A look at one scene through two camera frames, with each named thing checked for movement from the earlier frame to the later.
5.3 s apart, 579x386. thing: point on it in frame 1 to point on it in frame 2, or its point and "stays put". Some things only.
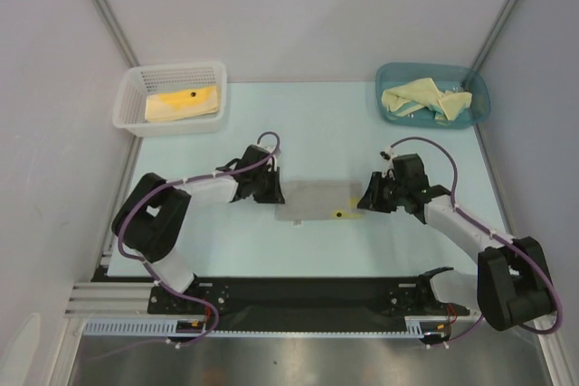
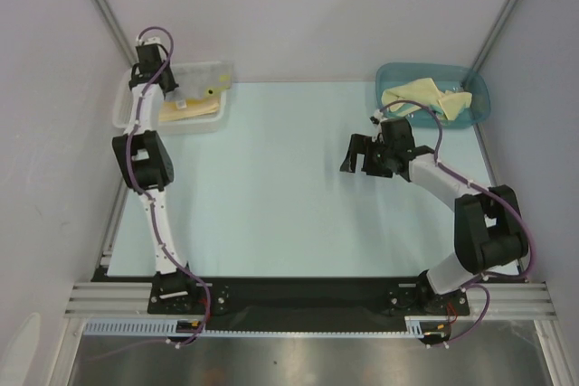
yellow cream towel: (180, 104) stays put
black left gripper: (274, 196) to (171, 84)
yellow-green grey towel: (313, 200) to (199, 80)
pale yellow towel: (425, 92) stays put
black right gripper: (377, 194) to (367, 156)
